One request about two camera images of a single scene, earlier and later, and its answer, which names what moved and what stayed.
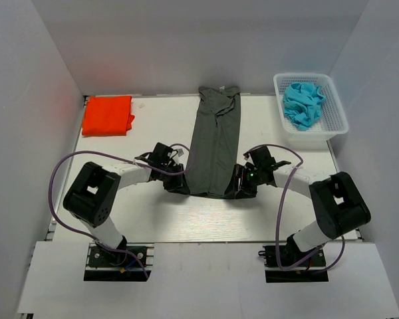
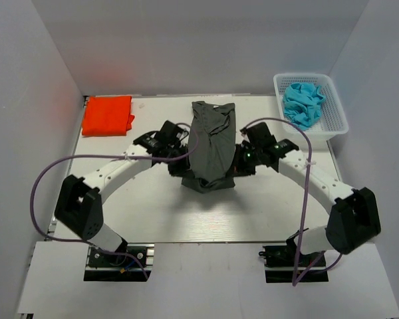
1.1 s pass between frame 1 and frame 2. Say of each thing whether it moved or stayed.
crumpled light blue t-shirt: stayed
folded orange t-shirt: stayed
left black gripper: moved
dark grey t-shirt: moved
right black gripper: moved
